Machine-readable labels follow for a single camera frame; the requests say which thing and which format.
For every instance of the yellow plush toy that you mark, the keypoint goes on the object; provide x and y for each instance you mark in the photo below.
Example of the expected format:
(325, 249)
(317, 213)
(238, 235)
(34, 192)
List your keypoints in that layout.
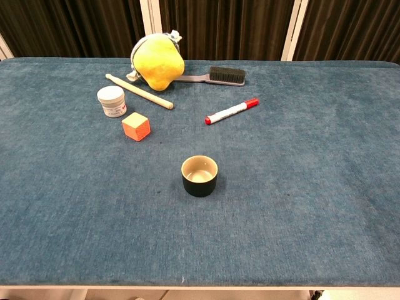
(157, 61)

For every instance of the blue table cloth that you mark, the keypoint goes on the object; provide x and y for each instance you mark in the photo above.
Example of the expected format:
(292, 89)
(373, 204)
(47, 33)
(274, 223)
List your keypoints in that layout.
(200, 218)

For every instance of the white frame post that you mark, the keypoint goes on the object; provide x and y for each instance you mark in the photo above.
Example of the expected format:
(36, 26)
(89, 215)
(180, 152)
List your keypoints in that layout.
(150, 17)
(293, 29)
(5, 48)

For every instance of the black cup with beige inside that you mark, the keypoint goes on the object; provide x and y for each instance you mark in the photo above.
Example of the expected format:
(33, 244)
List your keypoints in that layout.
(199, 184)

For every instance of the wooden stick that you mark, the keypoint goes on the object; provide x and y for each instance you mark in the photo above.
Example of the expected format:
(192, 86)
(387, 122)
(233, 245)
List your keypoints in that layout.
(140, 92)

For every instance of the red white marker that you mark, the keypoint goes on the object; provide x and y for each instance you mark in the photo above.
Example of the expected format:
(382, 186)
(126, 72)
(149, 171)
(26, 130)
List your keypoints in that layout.
(231, 111)

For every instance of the grey brush with black bristles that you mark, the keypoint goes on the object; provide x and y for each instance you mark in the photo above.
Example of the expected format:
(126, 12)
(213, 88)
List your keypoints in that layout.
(226, 76)

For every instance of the orange and wooden cube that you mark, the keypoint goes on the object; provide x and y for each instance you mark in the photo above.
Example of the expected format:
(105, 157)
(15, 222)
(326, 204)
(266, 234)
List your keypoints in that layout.
(136, 127)

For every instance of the small white plastic jar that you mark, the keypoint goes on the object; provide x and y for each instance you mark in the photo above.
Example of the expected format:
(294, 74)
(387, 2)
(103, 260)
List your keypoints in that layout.
(111, 102)

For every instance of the dark curtain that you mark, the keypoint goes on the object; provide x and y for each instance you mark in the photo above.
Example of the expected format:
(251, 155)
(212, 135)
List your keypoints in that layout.
(231, 28)

